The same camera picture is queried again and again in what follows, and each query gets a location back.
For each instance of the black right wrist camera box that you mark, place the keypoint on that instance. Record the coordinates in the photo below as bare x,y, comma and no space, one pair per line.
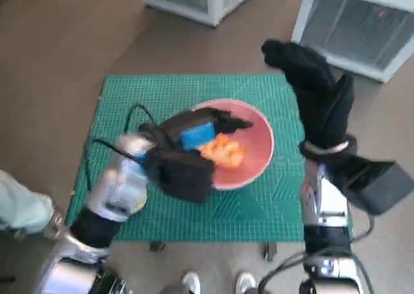
378,184

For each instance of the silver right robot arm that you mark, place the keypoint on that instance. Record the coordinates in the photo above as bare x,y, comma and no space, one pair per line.
326,203

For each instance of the large white mesh cabinet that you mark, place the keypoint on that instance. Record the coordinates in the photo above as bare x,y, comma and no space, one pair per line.
355,22

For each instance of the pink bowl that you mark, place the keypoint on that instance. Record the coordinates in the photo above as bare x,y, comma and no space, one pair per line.
258,139

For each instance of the small white mesh cabinet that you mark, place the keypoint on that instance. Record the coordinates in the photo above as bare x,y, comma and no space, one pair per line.
200,0

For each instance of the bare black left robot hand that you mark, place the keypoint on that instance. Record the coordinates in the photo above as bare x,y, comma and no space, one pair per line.
197,135

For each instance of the green cutting mat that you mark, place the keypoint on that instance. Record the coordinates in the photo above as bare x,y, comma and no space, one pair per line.
194,219

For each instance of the person's leg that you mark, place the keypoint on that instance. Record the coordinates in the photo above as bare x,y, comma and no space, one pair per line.
19,200

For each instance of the person's beige shoe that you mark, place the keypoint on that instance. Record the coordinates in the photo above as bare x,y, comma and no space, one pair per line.
55,224

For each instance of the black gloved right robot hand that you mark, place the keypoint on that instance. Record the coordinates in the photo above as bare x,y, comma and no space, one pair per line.
320,103

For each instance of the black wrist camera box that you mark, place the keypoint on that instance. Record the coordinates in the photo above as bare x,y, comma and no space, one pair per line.
187,177
378,184

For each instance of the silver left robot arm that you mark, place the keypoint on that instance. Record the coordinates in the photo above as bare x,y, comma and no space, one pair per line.
119,184

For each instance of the black table caster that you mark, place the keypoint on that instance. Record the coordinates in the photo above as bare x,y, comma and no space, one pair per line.
269,251
157,246

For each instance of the person's white shoe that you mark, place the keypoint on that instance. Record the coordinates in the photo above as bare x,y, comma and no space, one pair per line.
246,281
191,281

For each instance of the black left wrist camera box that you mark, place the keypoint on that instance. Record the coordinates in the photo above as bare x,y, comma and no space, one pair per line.
187,177

